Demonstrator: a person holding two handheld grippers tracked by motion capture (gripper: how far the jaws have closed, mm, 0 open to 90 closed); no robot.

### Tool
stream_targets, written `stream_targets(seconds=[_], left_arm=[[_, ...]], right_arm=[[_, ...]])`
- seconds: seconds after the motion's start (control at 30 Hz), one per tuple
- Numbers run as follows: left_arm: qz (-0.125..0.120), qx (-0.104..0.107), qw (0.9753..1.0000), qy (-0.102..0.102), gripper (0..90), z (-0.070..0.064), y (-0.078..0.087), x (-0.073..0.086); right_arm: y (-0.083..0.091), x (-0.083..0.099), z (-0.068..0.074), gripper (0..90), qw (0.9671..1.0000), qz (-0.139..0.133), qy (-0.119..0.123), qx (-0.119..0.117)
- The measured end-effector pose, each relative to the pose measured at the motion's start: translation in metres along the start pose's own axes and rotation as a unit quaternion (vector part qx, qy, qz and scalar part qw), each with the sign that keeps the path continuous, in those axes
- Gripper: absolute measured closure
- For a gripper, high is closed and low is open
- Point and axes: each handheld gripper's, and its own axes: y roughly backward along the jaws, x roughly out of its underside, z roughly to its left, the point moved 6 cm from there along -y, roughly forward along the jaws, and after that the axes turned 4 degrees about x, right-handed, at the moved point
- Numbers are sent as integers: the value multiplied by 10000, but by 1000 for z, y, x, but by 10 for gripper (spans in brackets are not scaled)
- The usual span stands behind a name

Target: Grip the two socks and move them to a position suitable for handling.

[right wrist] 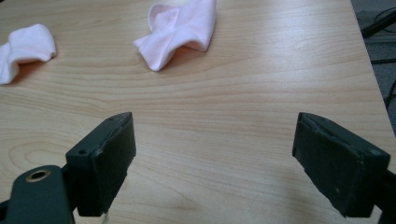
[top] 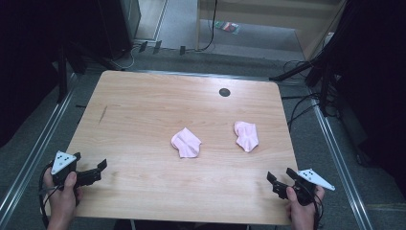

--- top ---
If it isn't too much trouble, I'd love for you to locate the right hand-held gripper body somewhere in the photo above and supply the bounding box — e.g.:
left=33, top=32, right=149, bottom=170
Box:
left=272, top=168, right=336, bottom=207

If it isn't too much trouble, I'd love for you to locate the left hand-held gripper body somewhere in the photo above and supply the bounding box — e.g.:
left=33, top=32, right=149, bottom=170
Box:
left=51, top=150, right=102, bottom=188

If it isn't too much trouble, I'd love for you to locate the pink sock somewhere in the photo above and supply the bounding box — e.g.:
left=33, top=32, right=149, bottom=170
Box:
left=170, top=126, right=202, bottom=159
left=234, top=120, right=259, bottom=153

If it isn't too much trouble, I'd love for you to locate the person's right hand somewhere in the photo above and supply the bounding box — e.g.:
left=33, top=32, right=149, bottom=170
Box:
left=284, top=185, right=326, bottom=222

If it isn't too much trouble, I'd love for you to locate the person's left hand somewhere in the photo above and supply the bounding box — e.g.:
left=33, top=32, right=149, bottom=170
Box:
left=43, top=167, right=84, bottom=219

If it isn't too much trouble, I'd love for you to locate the black metal stand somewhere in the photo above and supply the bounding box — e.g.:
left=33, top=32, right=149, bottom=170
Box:
left=56, top=41, right=123, bottom=104
left=268, top=0, right=362, bottom=118

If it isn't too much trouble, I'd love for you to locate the dark cabinet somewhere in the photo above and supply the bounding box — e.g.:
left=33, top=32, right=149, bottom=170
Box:
left=97, top=0, right=143, bottom=60

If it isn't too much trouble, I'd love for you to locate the colourful packet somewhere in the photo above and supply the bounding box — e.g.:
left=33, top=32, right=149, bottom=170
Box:
left=214, top=20, right=240, bottom=35

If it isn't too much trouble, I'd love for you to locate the metal floor rail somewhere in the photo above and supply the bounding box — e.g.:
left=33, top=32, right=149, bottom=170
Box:
left=309, top=95, right=375, bottom=230
left=0, top=72, right=79, bottom=221

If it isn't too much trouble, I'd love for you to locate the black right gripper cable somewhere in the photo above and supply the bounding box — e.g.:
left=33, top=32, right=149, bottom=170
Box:
left=313, top=191, right=325, bottom=230

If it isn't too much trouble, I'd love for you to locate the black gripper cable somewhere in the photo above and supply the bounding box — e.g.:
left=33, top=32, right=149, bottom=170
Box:
left=313, top=191, right=325, bottom=230
left=37, top=162, right=65, bottom=230

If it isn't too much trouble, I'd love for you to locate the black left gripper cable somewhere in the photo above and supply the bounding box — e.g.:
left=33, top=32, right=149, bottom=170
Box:
left=37, top=162, right=65, bottom=230

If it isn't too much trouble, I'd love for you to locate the bundle of black cables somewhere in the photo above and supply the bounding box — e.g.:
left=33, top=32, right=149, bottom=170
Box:
left=282, top=58, right=339, bottom=130

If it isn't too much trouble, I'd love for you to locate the white cable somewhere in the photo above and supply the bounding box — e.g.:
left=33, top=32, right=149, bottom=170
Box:
left=110, top=43, right=137, bottom=71

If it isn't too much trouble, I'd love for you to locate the light wooden frame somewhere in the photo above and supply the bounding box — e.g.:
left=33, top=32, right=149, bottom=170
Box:
left=194, top=0, right=348, bottom=61

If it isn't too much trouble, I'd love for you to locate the black hanging cable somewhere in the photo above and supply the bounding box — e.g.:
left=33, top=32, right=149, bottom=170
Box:
left=196, top=0, right=219, bottom=53

